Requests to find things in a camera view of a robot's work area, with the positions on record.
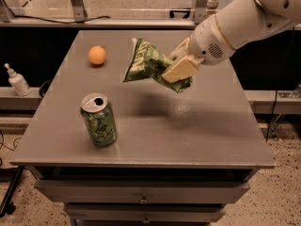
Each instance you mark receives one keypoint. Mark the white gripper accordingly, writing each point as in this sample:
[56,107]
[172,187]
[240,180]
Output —
[208,41]

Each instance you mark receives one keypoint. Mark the green jalapeno chip bag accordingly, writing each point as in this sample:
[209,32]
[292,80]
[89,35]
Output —
[148,62]

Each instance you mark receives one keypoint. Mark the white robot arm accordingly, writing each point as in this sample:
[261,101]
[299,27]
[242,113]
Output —
[232,27]

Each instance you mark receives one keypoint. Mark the green soda can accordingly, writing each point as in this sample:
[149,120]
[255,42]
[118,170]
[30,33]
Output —
[98,116]

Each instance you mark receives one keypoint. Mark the orange fruit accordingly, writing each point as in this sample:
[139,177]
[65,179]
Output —
[97,55]

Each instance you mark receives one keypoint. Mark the grey drawer cabinet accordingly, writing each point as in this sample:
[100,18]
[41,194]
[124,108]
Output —
[190,153]

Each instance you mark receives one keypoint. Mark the top drawer knob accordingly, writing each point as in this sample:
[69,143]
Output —
[143,200]

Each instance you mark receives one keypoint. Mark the drawer knob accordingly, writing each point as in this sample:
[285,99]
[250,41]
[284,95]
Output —
[143,200]
[145,220]

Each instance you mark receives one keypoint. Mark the lower drawer knob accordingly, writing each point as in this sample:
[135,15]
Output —
[145,220]

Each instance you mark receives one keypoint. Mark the white pump bottle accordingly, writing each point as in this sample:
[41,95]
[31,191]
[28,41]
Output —
[17,81]

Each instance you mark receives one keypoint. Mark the metal frame post right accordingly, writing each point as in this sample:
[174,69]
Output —
[199,7]

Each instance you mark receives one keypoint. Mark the metal frame post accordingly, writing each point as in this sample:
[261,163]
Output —
[79,11]
[199,7]

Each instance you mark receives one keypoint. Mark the metal frame post left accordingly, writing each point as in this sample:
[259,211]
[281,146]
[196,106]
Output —
[79,11]

